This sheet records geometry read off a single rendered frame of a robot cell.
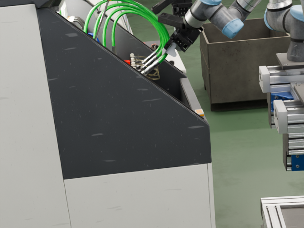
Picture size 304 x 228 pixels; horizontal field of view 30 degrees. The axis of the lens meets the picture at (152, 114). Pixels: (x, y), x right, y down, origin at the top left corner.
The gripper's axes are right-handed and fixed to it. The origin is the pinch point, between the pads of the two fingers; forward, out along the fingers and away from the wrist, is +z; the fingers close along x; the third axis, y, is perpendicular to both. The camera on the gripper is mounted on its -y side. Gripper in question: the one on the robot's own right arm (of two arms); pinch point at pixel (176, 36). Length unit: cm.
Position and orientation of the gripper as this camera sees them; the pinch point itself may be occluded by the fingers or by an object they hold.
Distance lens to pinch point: 240.1
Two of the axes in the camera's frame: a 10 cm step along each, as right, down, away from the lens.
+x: -0.7, -3.4, 9.4
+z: 0.9, 9.4, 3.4
